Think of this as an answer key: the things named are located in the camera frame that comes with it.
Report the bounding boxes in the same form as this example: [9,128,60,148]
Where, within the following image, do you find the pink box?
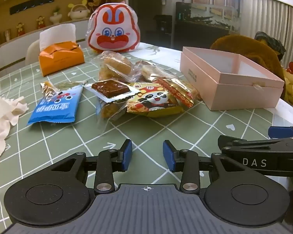
[180,46,285,111]

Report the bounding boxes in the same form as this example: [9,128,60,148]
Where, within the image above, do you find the round bread packet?
[99,51,135,82]

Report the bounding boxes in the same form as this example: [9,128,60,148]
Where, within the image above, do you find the blue seaweed snack packet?
[27,83,85,126]

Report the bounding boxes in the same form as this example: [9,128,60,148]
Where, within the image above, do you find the white tissue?
[39,24,77,50]

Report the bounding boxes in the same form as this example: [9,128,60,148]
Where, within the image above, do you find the lion plush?
[84,0,104,12]

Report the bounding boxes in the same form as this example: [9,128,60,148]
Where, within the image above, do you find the black water dispenser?
[153,15,173,43]

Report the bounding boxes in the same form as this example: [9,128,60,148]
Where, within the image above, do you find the dark jacket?
[255,31,287,61]

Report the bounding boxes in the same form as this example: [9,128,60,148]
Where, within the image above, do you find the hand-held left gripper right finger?
[163,140,247,193]

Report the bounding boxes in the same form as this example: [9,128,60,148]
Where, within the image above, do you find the black cabinet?
[173,21,236,52]

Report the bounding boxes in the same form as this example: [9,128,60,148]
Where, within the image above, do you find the green checked tablecloth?
[0,42,284,225]

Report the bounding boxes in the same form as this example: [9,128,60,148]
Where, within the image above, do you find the red white rabbit face bag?
[88,1,140,53]

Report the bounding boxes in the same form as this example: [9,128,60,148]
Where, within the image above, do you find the fish tank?
[176,0,244,31]

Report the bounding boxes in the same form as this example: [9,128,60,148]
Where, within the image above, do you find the white sideboard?
[0,18,91,72]

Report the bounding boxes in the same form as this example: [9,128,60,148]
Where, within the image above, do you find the white vase with plant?
[50,6,61,25]

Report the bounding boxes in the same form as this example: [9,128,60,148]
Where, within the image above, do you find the white plush with yellow ears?
[68,0,89,21]

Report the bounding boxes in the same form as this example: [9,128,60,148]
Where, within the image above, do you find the yellow panda snack packet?
[126,83,186,117]

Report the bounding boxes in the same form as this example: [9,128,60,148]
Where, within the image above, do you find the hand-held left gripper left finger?
[49,139,133,193]

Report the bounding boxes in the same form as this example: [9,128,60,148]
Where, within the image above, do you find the black wall bar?
[9,0,54,14]

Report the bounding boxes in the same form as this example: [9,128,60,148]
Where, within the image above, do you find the long bread packet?
[96,100,128,121]

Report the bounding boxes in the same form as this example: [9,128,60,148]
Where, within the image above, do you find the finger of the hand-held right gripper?
[268,126,293,138]
[218,135,274,149]

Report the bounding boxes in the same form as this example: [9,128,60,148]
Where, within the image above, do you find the white vertical blinds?
[242,0,293,62]

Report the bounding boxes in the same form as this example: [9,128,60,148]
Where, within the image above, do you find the clear wrapped pastry packet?
[134,60,162,83]

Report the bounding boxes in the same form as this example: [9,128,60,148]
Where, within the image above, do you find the orange tissue box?
[38,41,85,77]

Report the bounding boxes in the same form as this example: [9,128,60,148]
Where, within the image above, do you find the red sausage packet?
[159,77,194,108]

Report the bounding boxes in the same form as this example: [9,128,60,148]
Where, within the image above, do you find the brownie packet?
[84,79,141,103]

